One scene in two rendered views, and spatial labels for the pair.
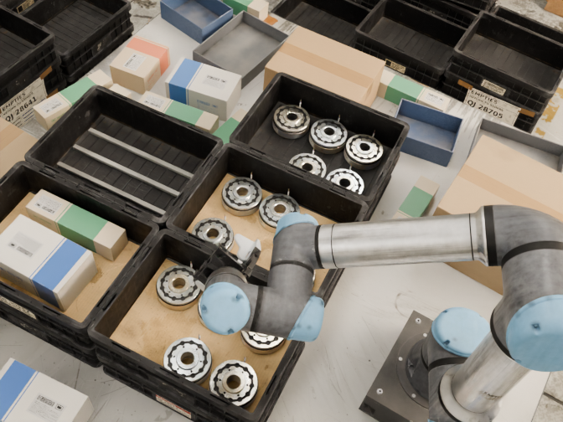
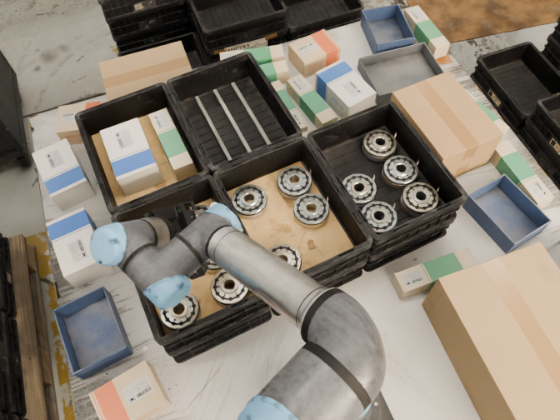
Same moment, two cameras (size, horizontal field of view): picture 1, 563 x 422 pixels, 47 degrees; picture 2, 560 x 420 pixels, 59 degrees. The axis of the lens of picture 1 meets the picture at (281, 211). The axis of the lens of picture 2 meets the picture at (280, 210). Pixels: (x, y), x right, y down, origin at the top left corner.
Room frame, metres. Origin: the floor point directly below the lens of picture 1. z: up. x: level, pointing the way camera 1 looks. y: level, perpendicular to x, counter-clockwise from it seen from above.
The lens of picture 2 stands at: (0.40, -0.45, 2.09)
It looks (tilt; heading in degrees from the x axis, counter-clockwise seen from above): 60 degrees down; 47
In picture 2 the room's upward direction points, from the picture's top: 4 degrees counter-clockwise
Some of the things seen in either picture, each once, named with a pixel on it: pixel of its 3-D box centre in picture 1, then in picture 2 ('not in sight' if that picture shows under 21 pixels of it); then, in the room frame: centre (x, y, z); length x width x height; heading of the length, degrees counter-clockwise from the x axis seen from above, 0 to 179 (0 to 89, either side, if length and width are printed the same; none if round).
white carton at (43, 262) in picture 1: (42, 262); (132, 156); (0.70, 0.52, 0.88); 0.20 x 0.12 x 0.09; 69
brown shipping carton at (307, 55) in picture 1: (322, 83); (440, 128); (1.50, -0.07, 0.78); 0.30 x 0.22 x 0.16; 69
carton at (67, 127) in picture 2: not in sight; (84, 122); (0.70, 0.87, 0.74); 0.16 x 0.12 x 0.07; 142
